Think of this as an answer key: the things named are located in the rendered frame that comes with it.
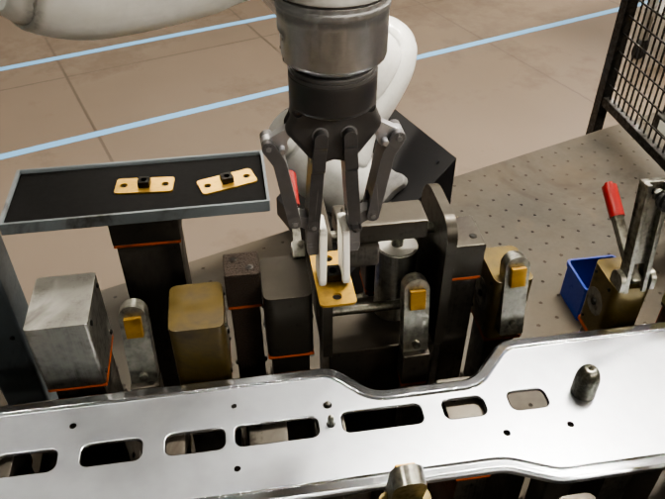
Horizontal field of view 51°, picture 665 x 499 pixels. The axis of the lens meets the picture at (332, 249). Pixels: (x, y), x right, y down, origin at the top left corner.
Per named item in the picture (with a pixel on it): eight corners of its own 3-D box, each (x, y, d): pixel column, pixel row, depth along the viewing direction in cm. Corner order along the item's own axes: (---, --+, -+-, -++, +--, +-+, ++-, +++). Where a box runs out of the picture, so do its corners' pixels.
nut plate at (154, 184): (113, 195, 100) (112, 188, 99) (118, 180, 102) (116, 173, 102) (172, 192, 100) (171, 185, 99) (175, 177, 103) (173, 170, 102)
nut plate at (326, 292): (309, 254, 75) (309, 247, 75) (342, 251, 76) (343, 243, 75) (320, 308, 69) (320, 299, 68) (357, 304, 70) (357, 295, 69)
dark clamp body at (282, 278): (276, 463, 119) (261, 301, 94) (270, 407, 128) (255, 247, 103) (318, 457, 119) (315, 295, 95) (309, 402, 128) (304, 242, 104)
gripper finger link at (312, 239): (319, 214, 66) (288, 216, 65) (319, 254, 69) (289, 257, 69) (317, 205, 67) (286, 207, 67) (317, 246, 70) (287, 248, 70)
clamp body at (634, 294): (561, 438, 123) (613, 290, 100) (540, 393, 130) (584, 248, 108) (596, 433, 123) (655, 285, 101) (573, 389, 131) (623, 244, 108)
